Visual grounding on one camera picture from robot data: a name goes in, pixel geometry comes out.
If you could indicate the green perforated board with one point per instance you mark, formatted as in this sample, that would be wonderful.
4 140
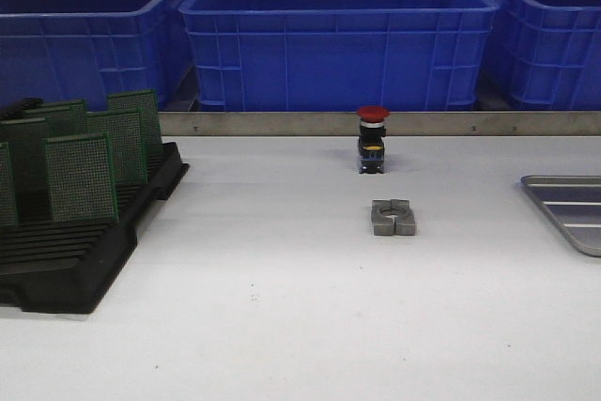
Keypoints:
81 178
124 128

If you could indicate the rear left green board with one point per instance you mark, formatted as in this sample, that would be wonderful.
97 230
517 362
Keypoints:
79 102

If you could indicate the black slotted board rack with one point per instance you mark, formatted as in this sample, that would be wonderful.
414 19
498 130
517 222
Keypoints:
67 268

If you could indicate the silver metal tray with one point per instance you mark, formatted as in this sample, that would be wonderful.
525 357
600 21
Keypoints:
572 204

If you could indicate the dark green left board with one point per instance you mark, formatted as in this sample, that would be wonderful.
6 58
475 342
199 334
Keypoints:
25 139

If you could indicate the leftmost edge green board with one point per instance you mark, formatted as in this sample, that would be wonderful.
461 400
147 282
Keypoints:
9 209

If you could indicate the red emergency stop button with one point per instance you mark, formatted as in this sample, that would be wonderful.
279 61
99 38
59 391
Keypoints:
370 143

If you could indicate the grey metal clamp block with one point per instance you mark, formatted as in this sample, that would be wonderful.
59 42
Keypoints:
393 217

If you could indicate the centre blue plastic crate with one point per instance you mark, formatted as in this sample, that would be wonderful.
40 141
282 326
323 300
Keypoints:
337 55

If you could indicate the blue plastic crate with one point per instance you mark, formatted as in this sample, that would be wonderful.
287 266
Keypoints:
544 55
58 50
337 55

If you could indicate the right blue plastic crate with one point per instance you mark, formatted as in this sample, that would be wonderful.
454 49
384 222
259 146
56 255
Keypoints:
544 55

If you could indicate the left blue plastic crate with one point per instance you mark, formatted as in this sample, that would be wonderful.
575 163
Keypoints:
58 50

